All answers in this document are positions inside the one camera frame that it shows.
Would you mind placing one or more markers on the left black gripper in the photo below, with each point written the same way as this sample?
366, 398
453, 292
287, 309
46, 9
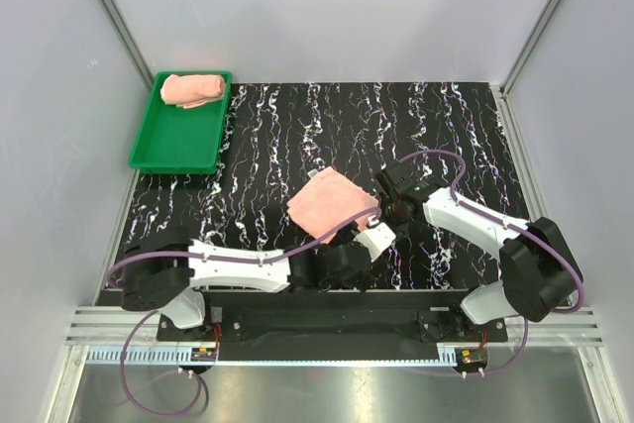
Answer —
364, 279

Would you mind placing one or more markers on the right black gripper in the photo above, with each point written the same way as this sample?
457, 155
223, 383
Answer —
384, 201

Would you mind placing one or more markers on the pink striped towel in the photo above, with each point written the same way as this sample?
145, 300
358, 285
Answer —
193, 90

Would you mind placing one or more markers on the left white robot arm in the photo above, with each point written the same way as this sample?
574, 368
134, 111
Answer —
166, 277

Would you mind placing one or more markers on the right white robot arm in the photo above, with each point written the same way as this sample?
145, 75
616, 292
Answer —
538, 270

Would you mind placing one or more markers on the black marble pattern mat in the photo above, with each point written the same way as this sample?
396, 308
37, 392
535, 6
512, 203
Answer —
278, 132

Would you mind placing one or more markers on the green plastic tray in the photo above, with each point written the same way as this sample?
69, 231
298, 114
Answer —
177, 140

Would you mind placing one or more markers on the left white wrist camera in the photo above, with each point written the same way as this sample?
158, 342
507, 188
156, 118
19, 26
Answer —
377, 237

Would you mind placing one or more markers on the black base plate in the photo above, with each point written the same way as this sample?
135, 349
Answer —
308, 327

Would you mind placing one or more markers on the aluminium frame rail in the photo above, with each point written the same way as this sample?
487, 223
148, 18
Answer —
575, 330

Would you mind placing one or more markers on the white slotted cable duct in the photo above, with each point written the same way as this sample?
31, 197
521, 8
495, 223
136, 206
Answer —
153, 355

